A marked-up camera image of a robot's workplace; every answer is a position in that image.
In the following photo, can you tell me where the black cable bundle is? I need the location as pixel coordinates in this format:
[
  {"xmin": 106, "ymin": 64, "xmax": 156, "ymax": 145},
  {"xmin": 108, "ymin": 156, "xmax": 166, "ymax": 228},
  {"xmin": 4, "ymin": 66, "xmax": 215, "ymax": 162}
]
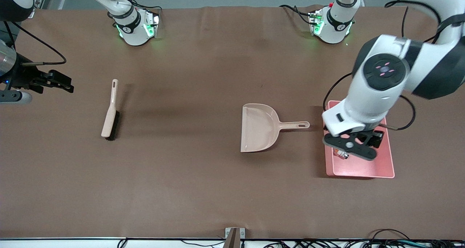
[{"xmin": 262, "ymin": 228, "xmax": 465, "ymax": 248}]

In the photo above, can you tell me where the beige plastic dustpan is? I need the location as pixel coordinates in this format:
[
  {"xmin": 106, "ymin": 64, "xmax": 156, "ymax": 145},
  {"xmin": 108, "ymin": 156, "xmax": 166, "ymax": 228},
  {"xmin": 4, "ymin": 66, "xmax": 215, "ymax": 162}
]
[{"xmin": 240, "ymin": 103, "xmax": 310, "ymax": 153}]

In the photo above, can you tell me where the pink plastic bin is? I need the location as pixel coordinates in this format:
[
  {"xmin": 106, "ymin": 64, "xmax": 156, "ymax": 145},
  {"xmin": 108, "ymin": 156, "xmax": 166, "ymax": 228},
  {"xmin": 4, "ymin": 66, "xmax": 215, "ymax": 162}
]
[{"xmin": 323, "ymin": 100, "xmax": 395, "ymax": 179}]

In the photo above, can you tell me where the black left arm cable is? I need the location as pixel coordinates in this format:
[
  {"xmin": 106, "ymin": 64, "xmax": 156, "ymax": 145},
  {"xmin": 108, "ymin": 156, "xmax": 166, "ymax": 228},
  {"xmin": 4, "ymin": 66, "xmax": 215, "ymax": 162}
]
[{"xmin": 323, "ymin": 0, "xmax": 465, "ymax": 131}]

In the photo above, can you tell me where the beige brush with black bristles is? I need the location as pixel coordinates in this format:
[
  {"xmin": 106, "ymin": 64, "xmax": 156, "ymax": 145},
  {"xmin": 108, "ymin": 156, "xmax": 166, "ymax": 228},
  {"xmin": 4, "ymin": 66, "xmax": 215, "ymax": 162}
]
[{"xmin": 101, "ymin": 79, "xmax": 120, "ymax": 141}]

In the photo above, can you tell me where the black base cable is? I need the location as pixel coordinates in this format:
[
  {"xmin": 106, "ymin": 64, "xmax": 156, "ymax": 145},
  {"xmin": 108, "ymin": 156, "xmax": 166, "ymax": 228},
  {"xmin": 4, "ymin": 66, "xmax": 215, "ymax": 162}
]
[{"xmin": 279, "ymin": 4, "xmax": 315, "ymax": 25}]

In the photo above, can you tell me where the metal table edge bracket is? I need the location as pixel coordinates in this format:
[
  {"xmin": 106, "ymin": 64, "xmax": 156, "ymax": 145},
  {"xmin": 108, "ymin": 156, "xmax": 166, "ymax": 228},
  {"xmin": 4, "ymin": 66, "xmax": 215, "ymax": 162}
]
[{"xmin": 225, "ymin": 227, "xmax": 246, "ymax": 248}]

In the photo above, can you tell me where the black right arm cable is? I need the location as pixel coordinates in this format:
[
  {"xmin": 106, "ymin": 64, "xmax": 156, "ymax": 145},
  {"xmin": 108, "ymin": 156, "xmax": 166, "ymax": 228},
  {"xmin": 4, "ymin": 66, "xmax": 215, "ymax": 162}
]
[{"xmin": 3, "ymin": 21, "xmax": 67, "ymax": 66}]

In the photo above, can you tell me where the brown table cloth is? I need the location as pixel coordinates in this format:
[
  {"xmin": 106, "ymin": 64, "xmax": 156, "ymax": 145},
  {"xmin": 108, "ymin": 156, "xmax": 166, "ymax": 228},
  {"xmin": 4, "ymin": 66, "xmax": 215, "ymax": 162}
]
[{"xmin": 0, "ymin": 4, "xmax": 465, "ymax": 240}]

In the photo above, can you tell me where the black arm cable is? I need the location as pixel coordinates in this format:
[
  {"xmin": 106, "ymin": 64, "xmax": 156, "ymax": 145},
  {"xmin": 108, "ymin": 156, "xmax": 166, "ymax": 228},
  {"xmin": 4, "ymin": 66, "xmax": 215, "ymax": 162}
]
[
  {"xmin": 3, "ymin": 21, "xmax": 67, "ymax": 66},
  {"xmin": 323, "ymin": 0, "xmax": 465, "ymax": 131}
]

